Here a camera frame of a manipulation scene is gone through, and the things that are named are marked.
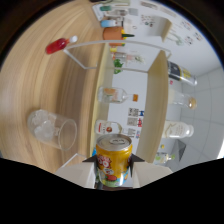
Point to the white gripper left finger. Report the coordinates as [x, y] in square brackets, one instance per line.
[78, 173]

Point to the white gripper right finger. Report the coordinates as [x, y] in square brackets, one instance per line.
[150, 173]

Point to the yellow drink can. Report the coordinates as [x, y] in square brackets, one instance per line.
[113, 163]

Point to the small red liquid bottle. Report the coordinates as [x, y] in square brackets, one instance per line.
[56, 46]

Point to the tall clear bottle green top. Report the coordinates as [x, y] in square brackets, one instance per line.
[164, 157]

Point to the ceiling air vent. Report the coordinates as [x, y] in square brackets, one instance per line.
[182, 150]

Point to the large white bottle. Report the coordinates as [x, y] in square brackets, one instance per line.
[178, 129]

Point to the clear glass with ice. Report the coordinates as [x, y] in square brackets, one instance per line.
[50, 128]

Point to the clear bottle red label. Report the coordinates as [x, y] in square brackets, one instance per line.
[108, 127]

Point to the two-tier wooden shelf rack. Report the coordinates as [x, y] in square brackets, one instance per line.
[156, 100]

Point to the glass jar cork lid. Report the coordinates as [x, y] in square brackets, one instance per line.
[181, 99]

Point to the black and yellow tall can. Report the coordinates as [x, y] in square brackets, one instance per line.
[181, 73]

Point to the green potted plant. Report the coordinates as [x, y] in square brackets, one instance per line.
[118, 65]

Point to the clear vase with flowers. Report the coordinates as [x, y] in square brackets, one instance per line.
[130, 58]

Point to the orange basket with fruit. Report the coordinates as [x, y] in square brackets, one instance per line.
[113, 33]

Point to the white bottle blue label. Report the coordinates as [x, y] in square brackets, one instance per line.
[107, 23]

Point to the multicolour wall poster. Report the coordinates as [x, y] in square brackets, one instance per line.
[137, 134]

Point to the red wall poster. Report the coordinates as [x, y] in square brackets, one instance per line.
[138, 122]

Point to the blue wall poster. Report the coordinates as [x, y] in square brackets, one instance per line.
[133, 112]

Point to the wooden wall shelf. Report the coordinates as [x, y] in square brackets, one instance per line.
[163, 28]

